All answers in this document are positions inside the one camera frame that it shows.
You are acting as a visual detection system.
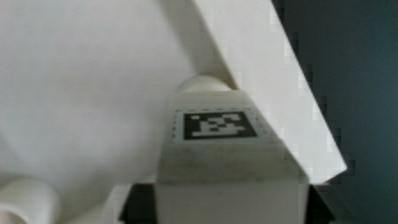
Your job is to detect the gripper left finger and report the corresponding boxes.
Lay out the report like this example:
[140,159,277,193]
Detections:
[121,184,156,224]

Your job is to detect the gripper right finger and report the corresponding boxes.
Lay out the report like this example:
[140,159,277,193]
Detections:
[307,184,350,224]

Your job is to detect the white square table top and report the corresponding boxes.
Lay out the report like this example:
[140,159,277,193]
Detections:
[0,0,346,224]

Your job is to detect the white table leg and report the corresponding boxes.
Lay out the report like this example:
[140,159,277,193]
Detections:
[154,76,309,224]

